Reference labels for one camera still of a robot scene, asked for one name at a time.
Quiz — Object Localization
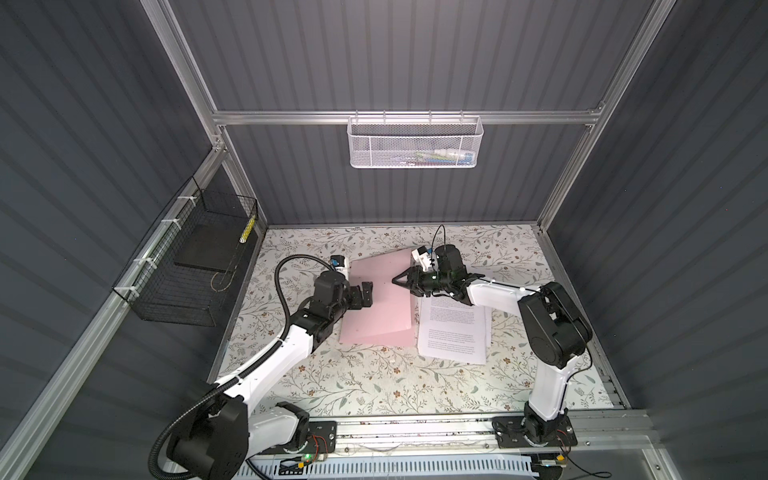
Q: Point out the white mesh wall basket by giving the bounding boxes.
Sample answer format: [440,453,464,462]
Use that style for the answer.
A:
[346,115,484,169]

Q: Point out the floral table mat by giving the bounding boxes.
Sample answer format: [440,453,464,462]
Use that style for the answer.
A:
[206,224,616,420]

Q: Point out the pink folder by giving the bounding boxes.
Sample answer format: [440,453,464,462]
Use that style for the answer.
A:
[339,249,416,348]

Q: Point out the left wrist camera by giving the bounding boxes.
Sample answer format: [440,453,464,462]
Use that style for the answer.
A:
[330,255,350,279]

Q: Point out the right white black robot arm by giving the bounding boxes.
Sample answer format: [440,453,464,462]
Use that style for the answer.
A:
[392,244,593,450]

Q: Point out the pens in white basket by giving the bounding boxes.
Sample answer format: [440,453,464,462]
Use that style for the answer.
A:
[402,148,476,168]

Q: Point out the white vented cable duct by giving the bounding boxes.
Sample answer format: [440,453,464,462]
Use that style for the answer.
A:
[235,454,539,479]

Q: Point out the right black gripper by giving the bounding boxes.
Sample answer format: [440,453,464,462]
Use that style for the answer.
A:
[392,267,451,297]

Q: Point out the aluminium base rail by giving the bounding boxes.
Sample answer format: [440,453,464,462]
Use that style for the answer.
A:
[213,410,660,459]

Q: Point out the black wire wall basket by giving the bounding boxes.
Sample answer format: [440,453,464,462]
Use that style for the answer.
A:
[113,181,259,327]

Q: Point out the stack of printed papers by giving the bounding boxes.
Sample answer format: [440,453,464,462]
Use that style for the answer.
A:
[413,296,495,365]

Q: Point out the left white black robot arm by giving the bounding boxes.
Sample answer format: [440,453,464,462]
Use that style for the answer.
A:
[147,255,373,479]

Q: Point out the black foam pad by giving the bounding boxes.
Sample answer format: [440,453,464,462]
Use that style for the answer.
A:
[174,225,243,273]

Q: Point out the yellow marker pen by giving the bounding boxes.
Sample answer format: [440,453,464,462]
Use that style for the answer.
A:
[239,215,256,244]

